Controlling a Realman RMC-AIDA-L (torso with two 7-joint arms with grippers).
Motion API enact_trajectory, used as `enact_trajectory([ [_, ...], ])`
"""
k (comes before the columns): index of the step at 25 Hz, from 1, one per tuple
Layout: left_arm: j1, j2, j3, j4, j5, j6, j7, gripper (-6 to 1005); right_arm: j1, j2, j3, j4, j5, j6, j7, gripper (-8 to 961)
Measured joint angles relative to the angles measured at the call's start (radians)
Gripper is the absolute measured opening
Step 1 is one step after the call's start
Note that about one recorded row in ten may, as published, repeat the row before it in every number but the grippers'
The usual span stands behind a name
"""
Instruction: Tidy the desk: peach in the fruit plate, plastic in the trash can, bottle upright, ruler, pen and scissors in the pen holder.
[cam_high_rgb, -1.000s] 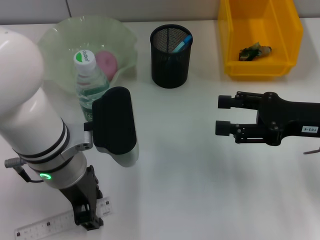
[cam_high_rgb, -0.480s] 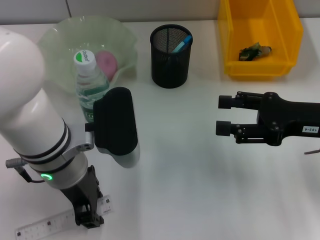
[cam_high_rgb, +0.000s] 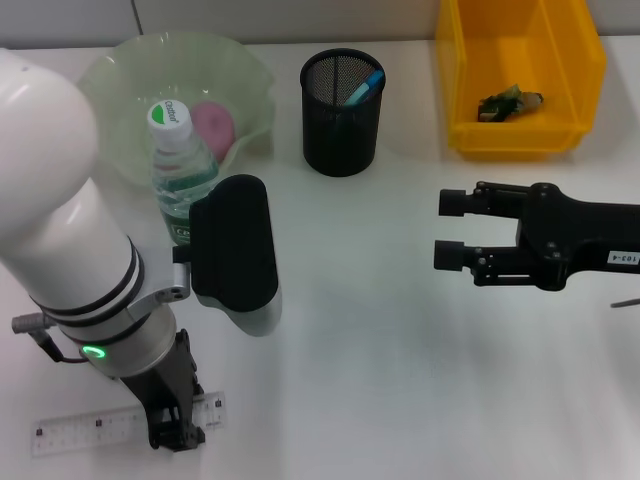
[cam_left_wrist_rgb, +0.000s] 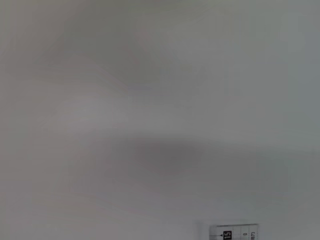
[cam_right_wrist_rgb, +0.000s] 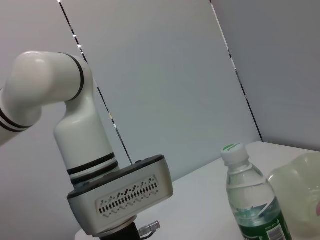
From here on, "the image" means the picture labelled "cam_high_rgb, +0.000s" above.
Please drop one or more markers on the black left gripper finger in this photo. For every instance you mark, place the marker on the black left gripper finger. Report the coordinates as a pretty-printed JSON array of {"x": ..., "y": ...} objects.
[
  {"x": 165, "y": 437},
  {"x": 197, "y": 435}
]

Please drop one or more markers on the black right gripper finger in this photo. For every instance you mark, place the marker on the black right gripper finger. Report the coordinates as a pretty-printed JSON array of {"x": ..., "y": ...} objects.
[
  {"x": 452, "y": 203},
  {"x": 449, "y": 255}
]

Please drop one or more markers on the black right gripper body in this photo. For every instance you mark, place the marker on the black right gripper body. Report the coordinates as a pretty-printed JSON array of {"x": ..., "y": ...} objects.
[{"x": 555, "y": 235}]

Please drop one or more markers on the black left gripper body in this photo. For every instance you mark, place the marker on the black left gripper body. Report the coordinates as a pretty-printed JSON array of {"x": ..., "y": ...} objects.
[{"x": 160, "y": 390}]

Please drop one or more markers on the clear plastic ruler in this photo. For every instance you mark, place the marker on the clear plastic ruler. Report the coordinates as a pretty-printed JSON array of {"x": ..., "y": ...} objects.
[{"x": 85, "y": 427}]

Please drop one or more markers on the green plastic wrapper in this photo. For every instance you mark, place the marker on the green plastic wrapper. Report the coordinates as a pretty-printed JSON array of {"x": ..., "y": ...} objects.
[{"x": 505, "y": 105}]

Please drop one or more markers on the blue sheathed scissors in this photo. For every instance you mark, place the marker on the blue sheathed scissors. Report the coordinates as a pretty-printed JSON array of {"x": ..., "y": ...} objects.
[{"x": 367, "y": 85}]

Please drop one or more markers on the clear green-label water bottle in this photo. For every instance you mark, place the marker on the clear green-label water bottle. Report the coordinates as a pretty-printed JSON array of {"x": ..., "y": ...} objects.
[{"x": 180, "y": 175}]

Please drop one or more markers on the pink toy peach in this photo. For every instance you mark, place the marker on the pink toy peach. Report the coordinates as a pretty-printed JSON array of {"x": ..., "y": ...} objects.
[{"x": 215, "y": 127}]

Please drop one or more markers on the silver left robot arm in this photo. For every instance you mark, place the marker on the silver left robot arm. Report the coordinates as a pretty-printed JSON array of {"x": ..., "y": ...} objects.
[{"x": 55, "y": 200}]

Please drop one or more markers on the black mesh pen holder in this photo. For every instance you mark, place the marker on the black mesh pen holder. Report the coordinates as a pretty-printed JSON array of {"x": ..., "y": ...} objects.
[{"x": 340, "y": 140}]

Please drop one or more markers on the green glass fruit plate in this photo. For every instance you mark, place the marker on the green glass fruit plate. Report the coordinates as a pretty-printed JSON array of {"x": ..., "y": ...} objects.
[{"x": 150, "y": 65}]

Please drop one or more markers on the yellow plastic bin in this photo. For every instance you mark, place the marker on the yellow plastic bin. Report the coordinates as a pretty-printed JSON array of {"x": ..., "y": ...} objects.
[{"x": 515, "y": 50}]

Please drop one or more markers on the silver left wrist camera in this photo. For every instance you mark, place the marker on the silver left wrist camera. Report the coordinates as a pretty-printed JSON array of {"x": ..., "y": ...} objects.
[{"x": 235, "y": 250}]

